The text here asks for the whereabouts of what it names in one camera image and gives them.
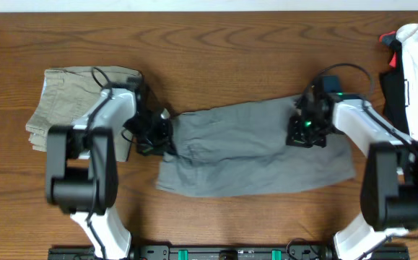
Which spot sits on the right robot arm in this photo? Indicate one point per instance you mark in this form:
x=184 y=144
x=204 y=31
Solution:
x=389 y=194

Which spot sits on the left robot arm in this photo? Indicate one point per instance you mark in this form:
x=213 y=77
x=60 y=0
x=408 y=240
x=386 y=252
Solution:
x=81 y=169

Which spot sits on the grey shorts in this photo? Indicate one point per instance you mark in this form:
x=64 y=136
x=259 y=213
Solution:
x=241 y=149

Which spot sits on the khaki shorts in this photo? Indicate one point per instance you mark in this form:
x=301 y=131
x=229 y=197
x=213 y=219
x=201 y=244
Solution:
x=68 y=93

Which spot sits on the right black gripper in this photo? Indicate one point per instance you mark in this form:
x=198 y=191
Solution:
x=295 y=137

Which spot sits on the black and red garment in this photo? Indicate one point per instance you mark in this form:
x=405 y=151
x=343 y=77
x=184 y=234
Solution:
x=392 y=83

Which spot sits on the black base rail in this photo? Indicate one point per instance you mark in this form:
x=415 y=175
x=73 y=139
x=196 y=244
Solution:
x=295 y=251

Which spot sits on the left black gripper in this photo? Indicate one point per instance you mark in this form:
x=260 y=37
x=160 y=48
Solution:
x=163 y=136

